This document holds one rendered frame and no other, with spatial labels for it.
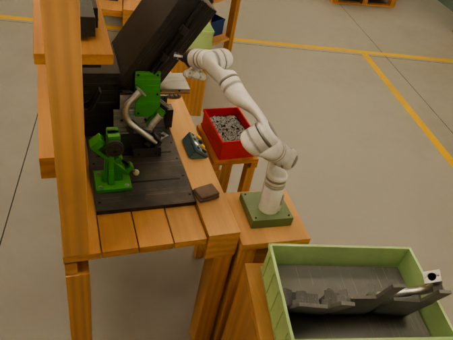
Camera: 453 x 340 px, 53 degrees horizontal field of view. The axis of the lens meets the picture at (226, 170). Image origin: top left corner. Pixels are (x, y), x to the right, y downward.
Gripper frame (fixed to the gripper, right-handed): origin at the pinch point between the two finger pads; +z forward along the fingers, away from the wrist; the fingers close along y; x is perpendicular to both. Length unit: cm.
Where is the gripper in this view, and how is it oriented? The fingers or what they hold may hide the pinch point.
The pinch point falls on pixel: (181, 57)
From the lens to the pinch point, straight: 186.9
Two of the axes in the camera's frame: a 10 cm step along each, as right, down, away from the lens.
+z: -4.8, -2.4, 8.4
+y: -8.6, -0.7, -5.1
